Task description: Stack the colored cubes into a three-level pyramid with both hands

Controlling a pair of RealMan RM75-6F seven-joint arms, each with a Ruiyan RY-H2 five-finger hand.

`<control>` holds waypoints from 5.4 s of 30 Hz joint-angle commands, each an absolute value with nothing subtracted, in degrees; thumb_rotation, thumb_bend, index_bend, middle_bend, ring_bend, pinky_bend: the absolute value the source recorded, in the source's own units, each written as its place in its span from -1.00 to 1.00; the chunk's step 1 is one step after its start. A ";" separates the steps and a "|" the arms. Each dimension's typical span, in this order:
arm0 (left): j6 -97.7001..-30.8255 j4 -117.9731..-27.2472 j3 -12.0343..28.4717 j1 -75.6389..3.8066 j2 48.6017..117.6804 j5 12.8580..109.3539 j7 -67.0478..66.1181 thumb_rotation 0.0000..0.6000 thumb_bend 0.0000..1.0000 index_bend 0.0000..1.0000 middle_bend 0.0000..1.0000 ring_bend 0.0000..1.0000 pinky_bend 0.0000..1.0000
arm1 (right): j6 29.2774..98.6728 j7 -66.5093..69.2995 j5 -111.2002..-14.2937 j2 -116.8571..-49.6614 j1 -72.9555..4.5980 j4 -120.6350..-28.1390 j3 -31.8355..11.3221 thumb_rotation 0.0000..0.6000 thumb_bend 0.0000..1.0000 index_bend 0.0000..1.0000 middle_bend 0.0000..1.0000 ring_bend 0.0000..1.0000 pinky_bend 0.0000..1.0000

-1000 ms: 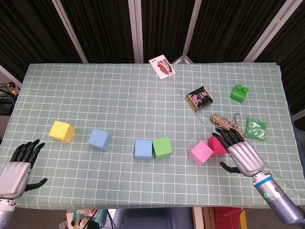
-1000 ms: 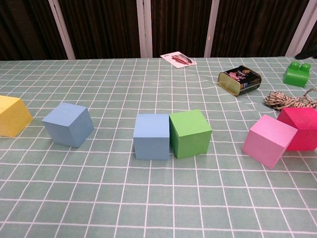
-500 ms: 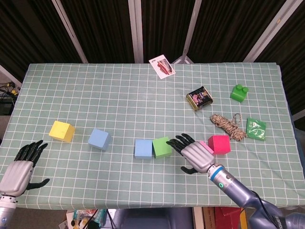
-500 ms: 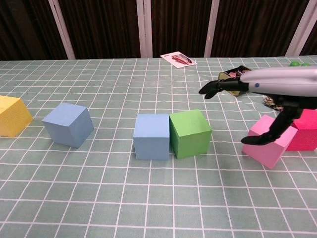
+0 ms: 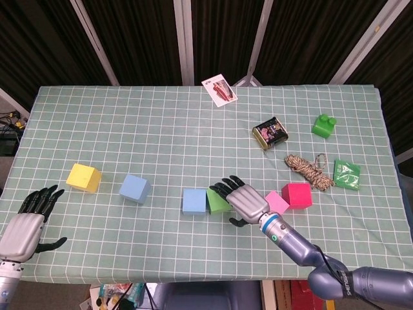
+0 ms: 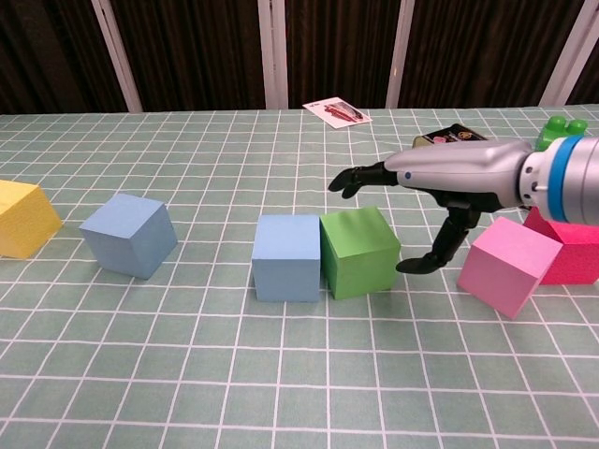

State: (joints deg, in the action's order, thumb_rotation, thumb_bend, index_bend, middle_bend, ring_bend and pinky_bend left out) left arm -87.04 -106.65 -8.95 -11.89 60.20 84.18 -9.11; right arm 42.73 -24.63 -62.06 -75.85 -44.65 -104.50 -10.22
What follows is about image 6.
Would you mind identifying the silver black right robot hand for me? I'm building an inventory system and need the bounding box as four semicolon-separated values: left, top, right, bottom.
328;141;534;276

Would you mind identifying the pink foam cube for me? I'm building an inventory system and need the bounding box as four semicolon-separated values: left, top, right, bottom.
456;215;564;320

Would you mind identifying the green foam cube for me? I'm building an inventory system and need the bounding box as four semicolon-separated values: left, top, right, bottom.
318;205;402;301

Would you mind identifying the light blue foam cube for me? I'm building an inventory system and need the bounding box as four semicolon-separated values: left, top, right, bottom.
251;213;322;304
78;193;179;281

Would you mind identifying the black printed tin can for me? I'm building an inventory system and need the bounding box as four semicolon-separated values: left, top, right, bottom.
411;123;495;150

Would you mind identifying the green studded toy brick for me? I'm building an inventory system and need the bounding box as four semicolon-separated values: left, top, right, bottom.
534;116;589;153

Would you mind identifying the white playing card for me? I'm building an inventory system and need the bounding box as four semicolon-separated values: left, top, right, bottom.
301;95;374;128

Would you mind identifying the magenta red foam cube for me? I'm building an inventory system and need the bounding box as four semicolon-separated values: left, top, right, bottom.
522;205;599;285

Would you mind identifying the green checked tablecloth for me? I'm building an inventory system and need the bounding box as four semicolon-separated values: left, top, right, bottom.
0;106;599;449

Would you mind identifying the dark brown pleated curtain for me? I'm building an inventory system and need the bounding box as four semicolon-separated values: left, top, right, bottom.
0;0;599;116

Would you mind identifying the yellow foam cube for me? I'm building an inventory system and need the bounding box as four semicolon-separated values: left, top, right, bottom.
0;179;63;260

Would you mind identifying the white frame post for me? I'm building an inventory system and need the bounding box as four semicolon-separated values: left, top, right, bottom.
91;0;143;113
256;0;289;109
537;0;599;107
386;0;417;109

